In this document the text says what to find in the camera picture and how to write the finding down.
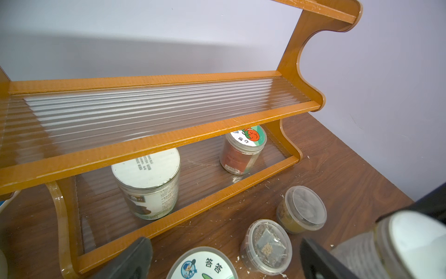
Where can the mimosa leaf label seed jar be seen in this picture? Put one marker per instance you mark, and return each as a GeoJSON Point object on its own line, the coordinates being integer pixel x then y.
{"type": "Point", "coordinates": [203, 263]}

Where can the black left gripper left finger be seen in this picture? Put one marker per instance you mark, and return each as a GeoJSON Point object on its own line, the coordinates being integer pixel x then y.
{"type": "Point", "coordinates": [133, 263]}

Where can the white lid green label jar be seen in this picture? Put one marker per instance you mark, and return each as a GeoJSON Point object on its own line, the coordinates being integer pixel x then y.
{"type": "Point", "coordinates": [405, 245]}

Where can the small clear tub brown contents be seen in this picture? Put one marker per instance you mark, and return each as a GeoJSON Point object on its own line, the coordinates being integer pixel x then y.
{"type": "Point", "coordinates": [301, 210]}

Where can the small clear tub red contents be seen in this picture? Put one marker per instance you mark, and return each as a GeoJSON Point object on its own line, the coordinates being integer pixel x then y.
{"type": "Point", "coordinates": [266, 248]}

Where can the white lid jar bottom shelf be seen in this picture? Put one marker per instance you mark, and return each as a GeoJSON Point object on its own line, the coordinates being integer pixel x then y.
{"type": "Point", "coordinates": [150, 183]}

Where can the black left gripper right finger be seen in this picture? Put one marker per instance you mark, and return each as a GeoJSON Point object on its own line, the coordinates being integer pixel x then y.
{"type": "Point", "coordinates": [318, 263]}

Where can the wooden three-tier shelf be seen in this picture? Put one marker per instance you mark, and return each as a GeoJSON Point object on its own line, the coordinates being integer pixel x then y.
{"type": "Point", "coordinates": [54, 130]}

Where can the tomato label seed jar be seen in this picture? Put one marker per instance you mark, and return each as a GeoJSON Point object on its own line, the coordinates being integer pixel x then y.
{"type": "Point", "coordinates": [242, 148]}

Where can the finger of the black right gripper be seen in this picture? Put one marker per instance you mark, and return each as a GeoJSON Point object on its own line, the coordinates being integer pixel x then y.
{"type": "Point", "coordinates": [433, 205]}

